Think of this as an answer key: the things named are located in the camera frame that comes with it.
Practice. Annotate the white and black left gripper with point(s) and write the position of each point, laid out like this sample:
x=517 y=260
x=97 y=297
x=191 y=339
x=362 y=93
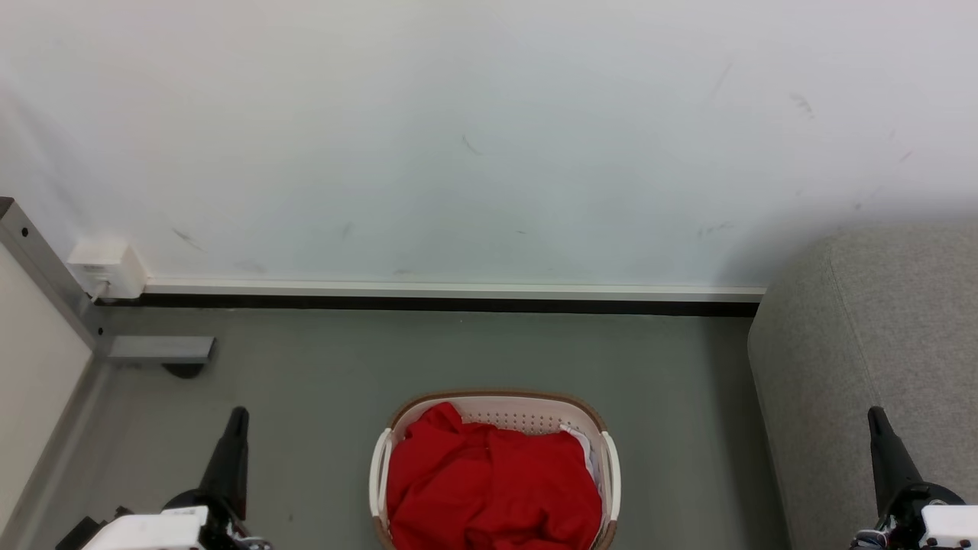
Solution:
x=183 y=527

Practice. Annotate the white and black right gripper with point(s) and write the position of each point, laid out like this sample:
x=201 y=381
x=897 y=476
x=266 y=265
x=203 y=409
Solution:
x=928 y=523

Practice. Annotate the red garment with white trim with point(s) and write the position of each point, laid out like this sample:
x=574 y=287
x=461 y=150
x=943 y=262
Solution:
x=489 y=489

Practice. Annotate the white laundry basket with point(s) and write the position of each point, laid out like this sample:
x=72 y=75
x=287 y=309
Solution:
x=519 y=418

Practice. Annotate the grey fabric sofa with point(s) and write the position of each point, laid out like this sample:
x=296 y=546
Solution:
x=879 y=344

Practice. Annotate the beige partition panel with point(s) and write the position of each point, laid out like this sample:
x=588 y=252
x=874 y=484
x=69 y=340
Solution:
x=30 y=397

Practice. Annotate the white and black baseboard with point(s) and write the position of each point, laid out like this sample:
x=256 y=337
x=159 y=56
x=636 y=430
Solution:
x=458 y=296

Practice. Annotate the grey metal foot bracket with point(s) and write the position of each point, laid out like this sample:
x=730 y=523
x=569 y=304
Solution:
x=157 y=349

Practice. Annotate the white wall outlet box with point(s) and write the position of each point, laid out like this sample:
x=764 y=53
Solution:
x=107 y=267

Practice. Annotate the grey metal frame post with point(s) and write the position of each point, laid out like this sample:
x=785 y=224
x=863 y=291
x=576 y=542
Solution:
x=46 y=275

